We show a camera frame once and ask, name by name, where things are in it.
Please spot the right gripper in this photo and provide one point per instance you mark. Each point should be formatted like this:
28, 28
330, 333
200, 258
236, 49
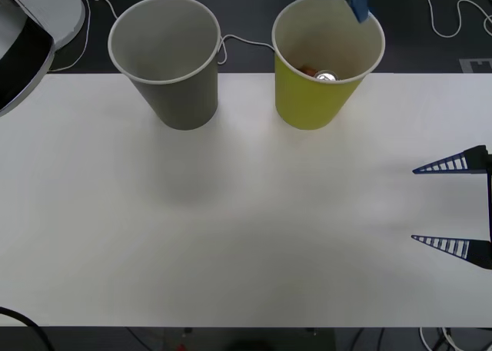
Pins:
489, 197

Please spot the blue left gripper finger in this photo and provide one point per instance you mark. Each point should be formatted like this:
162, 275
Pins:
357, 1

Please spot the red drink can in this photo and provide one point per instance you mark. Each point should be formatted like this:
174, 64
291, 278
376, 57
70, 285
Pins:
326, 75

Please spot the yellow-green plastic waste bin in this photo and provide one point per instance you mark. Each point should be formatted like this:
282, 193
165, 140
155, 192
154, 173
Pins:
311, 105

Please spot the grey plastic waste bin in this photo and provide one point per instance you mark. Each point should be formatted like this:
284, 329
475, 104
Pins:
180, 101

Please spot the round grey base plate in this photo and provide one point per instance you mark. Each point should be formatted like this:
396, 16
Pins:
57, 9

